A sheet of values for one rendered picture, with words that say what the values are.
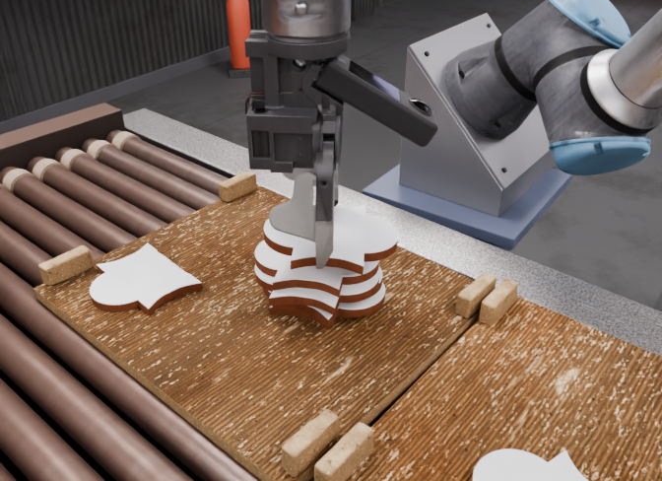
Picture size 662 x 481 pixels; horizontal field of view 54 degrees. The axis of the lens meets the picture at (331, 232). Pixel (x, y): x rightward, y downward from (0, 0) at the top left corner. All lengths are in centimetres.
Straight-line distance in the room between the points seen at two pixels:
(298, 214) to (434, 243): 32
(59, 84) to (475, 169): 324
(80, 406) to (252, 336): 18
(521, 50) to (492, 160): 17
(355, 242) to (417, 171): 46
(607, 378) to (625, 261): 202
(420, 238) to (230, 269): 26
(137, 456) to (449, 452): 27
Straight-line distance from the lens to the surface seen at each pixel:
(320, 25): 54
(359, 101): 57
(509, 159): 107
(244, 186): 94
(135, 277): 78
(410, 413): 61
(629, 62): 84
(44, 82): 397
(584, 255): 267
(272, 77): 58
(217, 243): 84
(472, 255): 86
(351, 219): 68
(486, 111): 101
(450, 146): 104
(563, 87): 91
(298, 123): 57
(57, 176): 112
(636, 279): 261
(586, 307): 81
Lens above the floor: 138
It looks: 32 degrees down
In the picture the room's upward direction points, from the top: straight up
